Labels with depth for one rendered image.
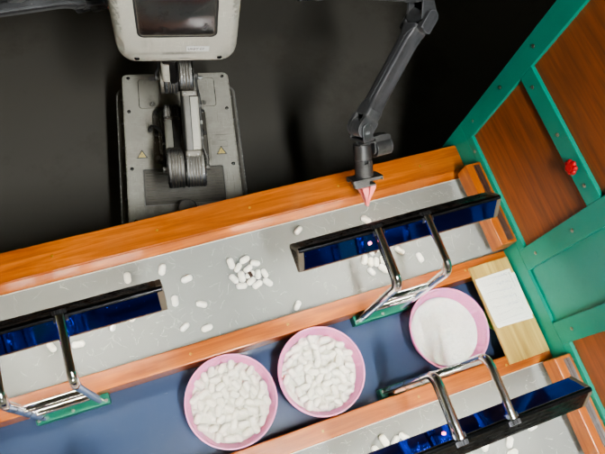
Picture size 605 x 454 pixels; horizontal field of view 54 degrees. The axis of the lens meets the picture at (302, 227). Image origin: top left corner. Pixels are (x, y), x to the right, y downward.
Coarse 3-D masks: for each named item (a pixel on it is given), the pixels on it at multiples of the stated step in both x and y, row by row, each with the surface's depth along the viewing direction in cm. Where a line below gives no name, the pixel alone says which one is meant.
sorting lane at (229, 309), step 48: (432, 192) 209; (240, 240) 191; (288, 240) 194; (480, 240) 205; (48, 288) 175; (96, 288) 178; (192, 288) 182; (288, 288) 187; (336, 288) 190; (96, 336) 173; (144, 336) 175; (192, 336) 177; (48, 384) 166
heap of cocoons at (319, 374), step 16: (320, 336) 185; (288, 352) 181; (304, 352) 181; (320, 352) 182; (336, 352) 182; (352, 352) 183; (288, 368) 178; (304, 368) 179; (320, 368) 180; (336, 368) 182; (352, 368) 182; (288, 384) 177; (304, 384) 177; (320, 384) 180; (336, 384) 180; (352, 384) 181; (304, 400) 176; (320, 400) 176; (336, 400) 177
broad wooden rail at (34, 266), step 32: (416, 160) 210; (448, 160) 212; (288, 192) 197; (320, 192) 199; (352, 192) 201; (384, 192) 204; (128, 224) 184; (160, 224) 186; (192, 224) 187; (224, 224) 189; (256, 224) 192; (0, 256) 174; (32, 256) 176; (64, 256) 177; (96, 256) 179; (128, 256) 181; (0, 288) 172
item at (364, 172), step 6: (354, 162) 185; (360, 162) 182; (372, 162) 184; (360, 168) 183; (366, 168) 183; (372, 168) 184; (360, 174) 184; (366, 174) 183; (372, 174) 185; (378, 174) 187; (348, 180) 187; (354, 180) 183; (360, 180) 183; (366, 180) 184; (372, 180) 185
